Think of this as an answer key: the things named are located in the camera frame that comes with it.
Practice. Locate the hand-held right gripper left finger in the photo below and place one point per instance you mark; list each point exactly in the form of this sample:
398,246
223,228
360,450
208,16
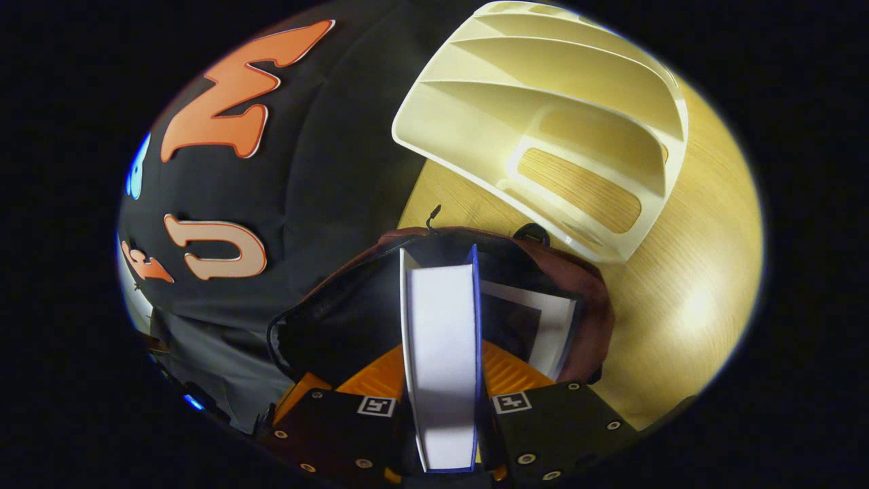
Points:
339,435

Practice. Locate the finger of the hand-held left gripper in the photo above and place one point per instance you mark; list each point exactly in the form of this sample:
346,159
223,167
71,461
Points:
299,401

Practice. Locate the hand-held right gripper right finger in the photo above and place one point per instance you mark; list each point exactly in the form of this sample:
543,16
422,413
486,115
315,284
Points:
563,428

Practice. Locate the maroon and black schoolbag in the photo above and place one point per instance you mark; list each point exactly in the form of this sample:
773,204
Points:
339,319

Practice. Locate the grey cover book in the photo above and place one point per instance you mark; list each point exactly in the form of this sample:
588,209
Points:
553,326

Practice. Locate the dark blue cover book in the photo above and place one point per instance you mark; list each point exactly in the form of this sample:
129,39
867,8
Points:
441,353

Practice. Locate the white plastic bookshelf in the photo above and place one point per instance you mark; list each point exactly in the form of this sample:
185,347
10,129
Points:
475,122

